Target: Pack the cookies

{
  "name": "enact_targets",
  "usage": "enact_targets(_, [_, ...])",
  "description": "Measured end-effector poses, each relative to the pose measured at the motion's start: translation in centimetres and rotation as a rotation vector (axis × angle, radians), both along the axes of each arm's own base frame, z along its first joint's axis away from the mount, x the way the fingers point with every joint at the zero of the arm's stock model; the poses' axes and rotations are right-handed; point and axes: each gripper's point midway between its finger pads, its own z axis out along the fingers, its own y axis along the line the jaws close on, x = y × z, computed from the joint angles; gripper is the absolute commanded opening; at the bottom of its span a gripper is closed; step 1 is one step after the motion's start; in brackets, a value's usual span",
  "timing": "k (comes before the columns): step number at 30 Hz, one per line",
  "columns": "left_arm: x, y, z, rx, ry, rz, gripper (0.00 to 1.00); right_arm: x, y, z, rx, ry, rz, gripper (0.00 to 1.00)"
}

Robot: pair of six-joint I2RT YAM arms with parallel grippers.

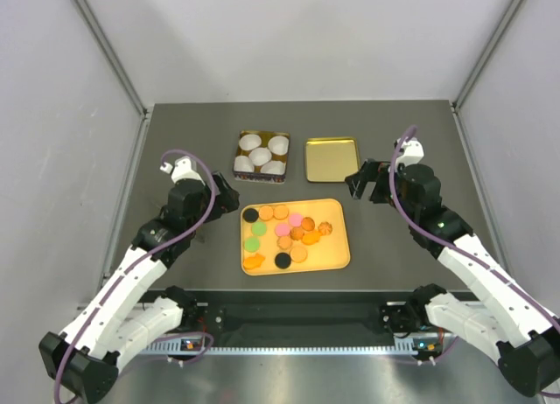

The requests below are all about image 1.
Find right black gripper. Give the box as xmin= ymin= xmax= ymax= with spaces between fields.
xmin=346 ymin=158 xmax=418 ymax=222

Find orange flower cookie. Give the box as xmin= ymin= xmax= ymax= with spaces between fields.
xmin=277 ymin=235 xmax=293 ymax=251

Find orange fish cookie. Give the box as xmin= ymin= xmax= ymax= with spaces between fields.
xmin=301 ymin=230 xmax=322 ymax=246
xmin=242 ymin=254 xmax=265 ymax=270

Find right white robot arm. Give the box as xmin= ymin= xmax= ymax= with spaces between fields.
xmin=345 ymin=137 xmax=559 ymax=397

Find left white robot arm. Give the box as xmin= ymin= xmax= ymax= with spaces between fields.
xmin=38 ymin=150 xmax=240 ymax=403

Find black sandwich cookie upper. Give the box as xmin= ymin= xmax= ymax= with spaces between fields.
xmin=242 ymin=208 xmax=259 ymax=223

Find black sandwich cookie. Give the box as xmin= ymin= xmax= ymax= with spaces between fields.
xmin=274 ymin=252 xmax=291 ymax=269
xmin=242 ymin=208 xmax=259 ymax=223

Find gold tin lid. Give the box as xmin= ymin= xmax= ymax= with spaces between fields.
xmin=304 ymin=137 xmax=361 ymax=183

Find tan biscuit top left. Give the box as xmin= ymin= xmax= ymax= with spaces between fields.
xmin=258 ymin=205 xmax=274 ymax=221

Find tan biscuit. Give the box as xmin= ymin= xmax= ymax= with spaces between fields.
xmin=273 ymin=205 xmax=290 ymax=220
xmin=258 ymin=205 xmax=274 ymax=221
xmin=290 ymin=246 xmax=308 ymax=263

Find white paper cup bottom left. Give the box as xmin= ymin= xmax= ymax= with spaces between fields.
xmin=234 ymin=156 xmax=255 ymax=173

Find white paper cup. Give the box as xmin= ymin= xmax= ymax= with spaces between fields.
xmin=248 ymin=147 xmax=272 ymax=168
xmin=238 ymin=133 xmax=262 ymax=152
xmin=260 ymin=161 xmax=285 ymax=176
xmin=268 ymin=136 xmax=290 ymax=157
xmin=234 ymin=156 xmax=255 ymax=173

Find green sandwich cookie upper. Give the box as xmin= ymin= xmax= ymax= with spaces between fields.
xmin=251 ymin=221 xmax=267 ymax=237

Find green sandwich cookie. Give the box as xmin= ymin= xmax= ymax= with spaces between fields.
xmin=243 ymin=237 xmax=260 ymax=253
xmin=251 ymin=221 xmax=267 ymax=237

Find green sandwich cookie lower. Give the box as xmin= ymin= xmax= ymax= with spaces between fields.
xmin=243 ymin=237 xmax=260 ymax=253

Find tan biscuit top right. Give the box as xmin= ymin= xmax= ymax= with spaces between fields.
xmin=273 ymin=205 xmax=290 ymax=220

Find white paper cup bottom right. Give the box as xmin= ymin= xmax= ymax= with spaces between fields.
xmin=260 ymin=161 xmax=285 ymax=176

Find orange swirl cookie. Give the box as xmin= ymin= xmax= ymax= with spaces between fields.
xmin=317 ymin=221 xmax=333 ymax=236

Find square cookie tin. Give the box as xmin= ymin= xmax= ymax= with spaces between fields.
xmin=232 ymin=130 xmax=291 ymax=185

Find white paper cup centre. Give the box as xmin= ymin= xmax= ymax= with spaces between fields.
xmin=248 ymin=147 xmax=272 ymax=168

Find pink sandwich cookie lower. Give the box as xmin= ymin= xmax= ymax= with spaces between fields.
xmin=275 ymin=222 xmax=291 ymax=237

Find pink sandwich cookie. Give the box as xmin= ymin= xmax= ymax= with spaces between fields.
xmin=288 ymin=212 xmax=304 ymax=227
xmin=275 ymin=222 xmax=291 ymax=237

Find white paper cup top left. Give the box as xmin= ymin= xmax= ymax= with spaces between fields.
xmin=238 ymin=133 xmax=262 ymax=152

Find brown chip cookie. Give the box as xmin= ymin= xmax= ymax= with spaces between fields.
xmin=301 ymin=217 xmax=315 ymax=232

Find pink sandwich cookie upper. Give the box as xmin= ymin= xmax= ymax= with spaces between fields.
xmin=288 ymin=212 xmax=304 ymax=227

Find yellow cookie tray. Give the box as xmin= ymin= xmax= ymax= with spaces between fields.
xmin=240 ymin=199 xmax=351 ymax=276

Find white paper cup top right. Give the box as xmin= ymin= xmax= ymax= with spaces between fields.
xmin=268 ymin=136 xmax=290 ymax=157

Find black sandwich cookie lower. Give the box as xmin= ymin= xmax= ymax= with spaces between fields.
xmin=274 ymin=252 xmax=291 ymax=269

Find tan biscuit lower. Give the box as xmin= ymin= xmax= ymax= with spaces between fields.
xmin=290 ymin=246 xmax=308 ymax=263

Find grey cable duct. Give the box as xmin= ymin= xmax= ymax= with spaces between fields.
xmin=140 ymin=336 xmax=443 ymax=357

